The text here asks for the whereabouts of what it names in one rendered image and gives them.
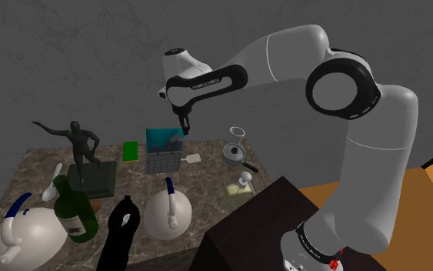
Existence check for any mountain picture desk calendar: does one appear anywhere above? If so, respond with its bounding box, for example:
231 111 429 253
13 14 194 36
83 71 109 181
145 128 185 175

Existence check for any white spatula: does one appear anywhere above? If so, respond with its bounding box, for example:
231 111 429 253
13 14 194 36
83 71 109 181
180 153 202 166

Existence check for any green book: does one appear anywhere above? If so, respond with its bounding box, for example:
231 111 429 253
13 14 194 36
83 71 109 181
122 141 139 163

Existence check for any yellowish bottle with white stopper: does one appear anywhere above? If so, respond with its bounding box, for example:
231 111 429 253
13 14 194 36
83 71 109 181
221 171 255 210

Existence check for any dark figure statue on base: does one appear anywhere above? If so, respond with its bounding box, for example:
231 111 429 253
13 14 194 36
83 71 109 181
32 119 118 199

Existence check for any black bottle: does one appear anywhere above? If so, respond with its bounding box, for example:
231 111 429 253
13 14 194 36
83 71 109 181
95 194 142 271

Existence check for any dark robot stand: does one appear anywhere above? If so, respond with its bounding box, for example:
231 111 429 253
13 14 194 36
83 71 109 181
188 176 387 271

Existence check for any green wine bottle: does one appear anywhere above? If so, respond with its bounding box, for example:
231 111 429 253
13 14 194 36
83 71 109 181
52 174 100 244

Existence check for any white spoon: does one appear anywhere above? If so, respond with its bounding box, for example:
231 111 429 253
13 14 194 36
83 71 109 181
42 162 64 202

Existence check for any grey saucepan with black handle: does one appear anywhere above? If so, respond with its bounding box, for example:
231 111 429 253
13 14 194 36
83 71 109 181
221 143 259 174

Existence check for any small white kettle blue handle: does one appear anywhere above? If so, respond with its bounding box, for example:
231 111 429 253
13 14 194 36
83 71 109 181
143 176 194 242

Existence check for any large white kettle blue handle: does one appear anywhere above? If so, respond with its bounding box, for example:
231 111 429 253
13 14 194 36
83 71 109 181
0 192 69 271

